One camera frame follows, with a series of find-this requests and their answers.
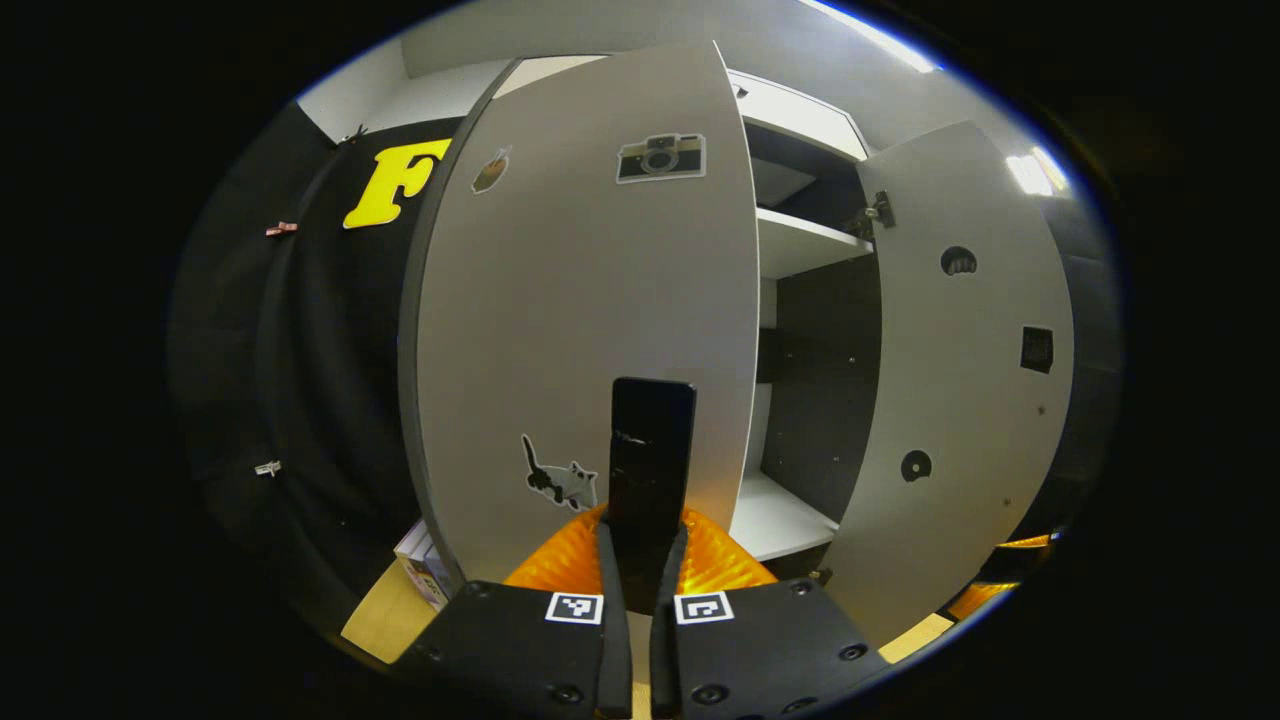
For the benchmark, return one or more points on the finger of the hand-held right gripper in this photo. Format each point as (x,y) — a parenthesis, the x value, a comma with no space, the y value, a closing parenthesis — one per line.
(980,600)
(1025,541)

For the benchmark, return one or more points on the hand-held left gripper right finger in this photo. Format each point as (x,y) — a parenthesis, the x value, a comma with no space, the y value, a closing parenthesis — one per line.
(665,640)

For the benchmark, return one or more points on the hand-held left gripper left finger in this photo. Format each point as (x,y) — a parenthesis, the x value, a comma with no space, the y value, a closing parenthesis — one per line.
(612,640)

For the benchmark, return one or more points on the beige cabinet door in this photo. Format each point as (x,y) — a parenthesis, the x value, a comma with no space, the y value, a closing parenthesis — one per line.
(950,400)
(560,300)

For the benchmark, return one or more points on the beige double-door shoe cabinet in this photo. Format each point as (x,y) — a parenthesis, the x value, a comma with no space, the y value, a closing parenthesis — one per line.
(820,380)

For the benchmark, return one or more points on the white cabinet shelf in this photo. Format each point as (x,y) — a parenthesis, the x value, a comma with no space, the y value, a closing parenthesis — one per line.
(800,245)
(780,520)

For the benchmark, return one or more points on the black door hinge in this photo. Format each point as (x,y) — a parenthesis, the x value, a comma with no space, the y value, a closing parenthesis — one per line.
(875,213)

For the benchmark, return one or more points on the small printed box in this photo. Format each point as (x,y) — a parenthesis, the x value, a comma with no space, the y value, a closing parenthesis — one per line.
(425,570)

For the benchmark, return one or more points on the small ceiling light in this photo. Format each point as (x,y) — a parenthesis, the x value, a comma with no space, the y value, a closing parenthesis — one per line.
(1035,170)

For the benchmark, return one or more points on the white clip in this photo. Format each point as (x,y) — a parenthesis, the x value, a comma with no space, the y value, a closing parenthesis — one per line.
(267,467)

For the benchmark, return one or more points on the black backdrop cloth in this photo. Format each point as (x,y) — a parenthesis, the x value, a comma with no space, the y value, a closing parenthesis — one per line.
(320,350)

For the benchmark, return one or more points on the red clip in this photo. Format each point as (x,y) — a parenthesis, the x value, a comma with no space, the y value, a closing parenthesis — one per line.
(281,228)

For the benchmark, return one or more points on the black clip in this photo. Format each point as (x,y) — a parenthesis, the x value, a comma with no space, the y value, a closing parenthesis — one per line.
(353,134)

